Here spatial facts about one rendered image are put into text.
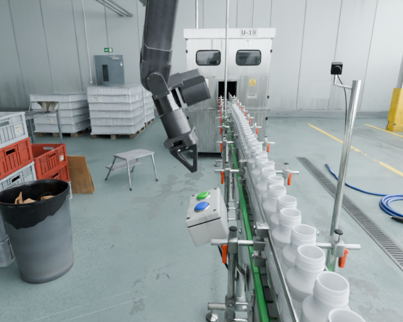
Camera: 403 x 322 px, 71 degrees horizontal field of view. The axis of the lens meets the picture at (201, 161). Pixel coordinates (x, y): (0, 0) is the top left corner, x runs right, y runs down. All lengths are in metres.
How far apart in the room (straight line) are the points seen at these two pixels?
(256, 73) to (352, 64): 6.73
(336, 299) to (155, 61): 0.48
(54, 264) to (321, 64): 9.91
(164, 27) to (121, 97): 6.10
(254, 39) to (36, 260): 4.05
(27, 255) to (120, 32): 9.32
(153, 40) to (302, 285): 0.47
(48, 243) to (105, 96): 4.91
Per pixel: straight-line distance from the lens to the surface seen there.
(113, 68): 10.87
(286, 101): 10.56
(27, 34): 12.33
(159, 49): 0.57
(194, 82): 0.63
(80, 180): 3.72
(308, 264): 0.43
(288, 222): 0.53
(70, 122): 7.31
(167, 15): 0.56
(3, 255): 2.68
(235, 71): 4.75
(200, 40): 4.78
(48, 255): 2.29
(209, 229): 0.64
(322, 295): 0.39
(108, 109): 6.78
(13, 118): 2.73
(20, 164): 2.77
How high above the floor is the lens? 1.40
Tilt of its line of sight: 17 degrees down
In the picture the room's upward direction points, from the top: straight up
